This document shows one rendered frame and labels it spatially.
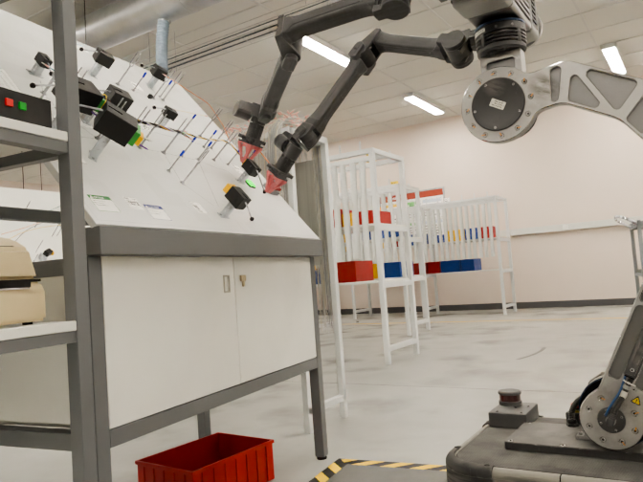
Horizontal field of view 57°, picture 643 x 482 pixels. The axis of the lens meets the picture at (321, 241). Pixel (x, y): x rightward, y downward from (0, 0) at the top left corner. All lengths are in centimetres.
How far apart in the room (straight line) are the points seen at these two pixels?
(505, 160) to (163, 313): 893
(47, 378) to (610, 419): 130
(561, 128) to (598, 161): 76
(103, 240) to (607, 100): 122
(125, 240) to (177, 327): 32
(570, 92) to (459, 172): 882
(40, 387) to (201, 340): 44
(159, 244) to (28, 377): 44
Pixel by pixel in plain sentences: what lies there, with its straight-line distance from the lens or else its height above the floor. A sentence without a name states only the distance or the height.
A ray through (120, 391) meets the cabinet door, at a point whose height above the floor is 48.
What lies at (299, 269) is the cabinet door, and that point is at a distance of 229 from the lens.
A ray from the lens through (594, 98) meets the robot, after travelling 163.
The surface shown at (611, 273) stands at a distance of 981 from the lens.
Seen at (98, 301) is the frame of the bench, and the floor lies 69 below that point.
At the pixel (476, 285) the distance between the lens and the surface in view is 1026.
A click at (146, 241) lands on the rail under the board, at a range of 153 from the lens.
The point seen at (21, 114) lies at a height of 108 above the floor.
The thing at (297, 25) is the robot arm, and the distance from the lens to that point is 181.
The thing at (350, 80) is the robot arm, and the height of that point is 142.
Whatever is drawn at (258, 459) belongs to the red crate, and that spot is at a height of 9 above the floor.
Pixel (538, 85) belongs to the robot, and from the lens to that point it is 165.
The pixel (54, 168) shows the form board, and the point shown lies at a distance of 154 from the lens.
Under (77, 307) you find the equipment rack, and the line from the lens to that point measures 135.
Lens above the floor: 71
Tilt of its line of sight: 4 degrees up
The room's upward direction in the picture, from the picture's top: 4 degrees counter-clockwise
